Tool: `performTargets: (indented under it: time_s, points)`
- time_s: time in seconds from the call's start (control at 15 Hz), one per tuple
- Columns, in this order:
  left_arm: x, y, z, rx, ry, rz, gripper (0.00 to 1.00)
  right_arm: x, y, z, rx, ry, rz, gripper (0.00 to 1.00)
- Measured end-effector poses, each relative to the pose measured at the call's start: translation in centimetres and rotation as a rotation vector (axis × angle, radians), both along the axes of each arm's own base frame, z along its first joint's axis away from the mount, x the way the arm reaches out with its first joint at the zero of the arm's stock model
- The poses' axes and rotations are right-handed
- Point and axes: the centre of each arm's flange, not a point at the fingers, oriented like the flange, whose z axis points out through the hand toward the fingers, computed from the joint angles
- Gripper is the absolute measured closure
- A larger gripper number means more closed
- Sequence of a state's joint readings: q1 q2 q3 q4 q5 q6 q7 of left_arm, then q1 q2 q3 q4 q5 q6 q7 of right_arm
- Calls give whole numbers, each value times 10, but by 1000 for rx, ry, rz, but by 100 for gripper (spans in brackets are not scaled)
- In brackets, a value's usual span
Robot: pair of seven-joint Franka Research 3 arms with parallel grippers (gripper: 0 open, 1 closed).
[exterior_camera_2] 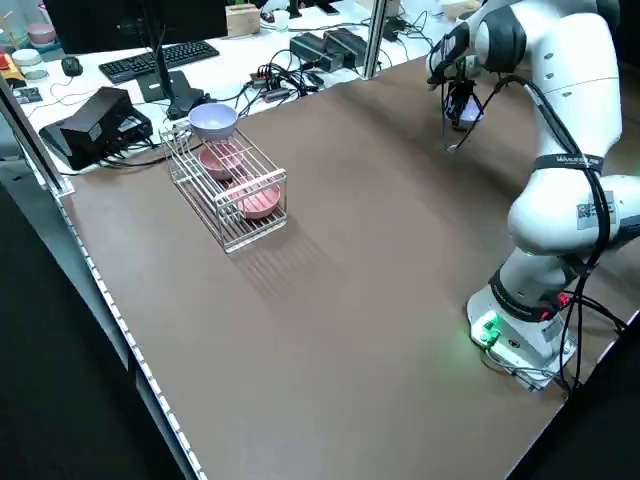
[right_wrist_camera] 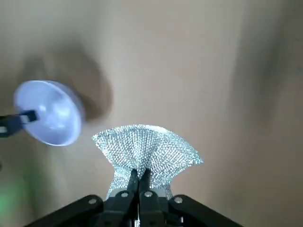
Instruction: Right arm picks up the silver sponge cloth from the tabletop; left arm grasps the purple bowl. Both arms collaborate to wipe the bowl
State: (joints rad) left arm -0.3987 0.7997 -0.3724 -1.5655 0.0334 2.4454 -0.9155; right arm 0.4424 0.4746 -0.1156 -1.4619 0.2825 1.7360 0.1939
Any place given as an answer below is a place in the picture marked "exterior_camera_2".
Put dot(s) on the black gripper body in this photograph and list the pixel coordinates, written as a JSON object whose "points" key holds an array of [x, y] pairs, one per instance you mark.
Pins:
{"points": [[456, 97]]}

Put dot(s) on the lavender bowl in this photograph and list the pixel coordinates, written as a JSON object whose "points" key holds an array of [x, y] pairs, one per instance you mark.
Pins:
{"points": [[212, 120], [473, 114]]}

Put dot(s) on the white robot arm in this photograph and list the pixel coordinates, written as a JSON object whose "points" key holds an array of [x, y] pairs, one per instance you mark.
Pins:
{"points": [[575, 50]]}

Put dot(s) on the pink bowl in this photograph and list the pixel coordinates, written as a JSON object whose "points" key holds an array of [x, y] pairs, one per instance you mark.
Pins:
{"points": [[220, 162], [260, 202]]}

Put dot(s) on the black power brick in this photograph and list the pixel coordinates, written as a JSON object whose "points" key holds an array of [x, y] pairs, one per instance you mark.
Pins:
{"points": [[312, 50], [347, 45]]}

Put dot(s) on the black usb hub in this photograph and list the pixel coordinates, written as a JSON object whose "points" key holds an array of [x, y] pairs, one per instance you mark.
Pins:
{"points": [[267, 82]]}

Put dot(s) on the white cup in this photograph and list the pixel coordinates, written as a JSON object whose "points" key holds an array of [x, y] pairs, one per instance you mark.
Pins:
{"points": [[282, 22]]}

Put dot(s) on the small cardboard box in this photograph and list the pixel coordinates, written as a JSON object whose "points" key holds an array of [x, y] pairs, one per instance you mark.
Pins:
{"points": [[242, 20]]}

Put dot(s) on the black stand base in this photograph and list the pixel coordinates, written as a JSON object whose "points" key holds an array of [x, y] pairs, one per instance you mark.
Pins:
{"points": [[185, 97]]}

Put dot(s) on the black keyboard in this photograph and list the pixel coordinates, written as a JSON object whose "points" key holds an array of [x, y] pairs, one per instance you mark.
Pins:
{"points": [[155, 59]]}

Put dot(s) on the black monitor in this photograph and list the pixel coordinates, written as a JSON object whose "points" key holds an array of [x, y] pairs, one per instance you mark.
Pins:
{"points": [[125, 22]]}

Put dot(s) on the black electronics box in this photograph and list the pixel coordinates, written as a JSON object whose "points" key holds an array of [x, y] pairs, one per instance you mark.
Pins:
{"points": [[95, 127]]}

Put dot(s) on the black computer mouse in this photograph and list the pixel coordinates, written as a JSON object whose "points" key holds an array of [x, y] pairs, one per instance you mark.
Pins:
{"points": [[71, 66]]}

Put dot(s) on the stacked pink bowls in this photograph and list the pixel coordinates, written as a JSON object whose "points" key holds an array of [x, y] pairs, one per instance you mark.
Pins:
{"points": [[41, 35]]}

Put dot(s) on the white round container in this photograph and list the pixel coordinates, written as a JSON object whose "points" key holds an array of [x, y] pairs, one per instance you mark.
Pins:
{"points": [[27, 57]]}

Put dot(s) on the aluminium frame post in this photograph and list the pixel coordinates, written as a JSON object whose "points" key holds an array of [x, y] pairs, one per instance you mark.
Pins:
{"points": [[374, 40], [30, 140]]}

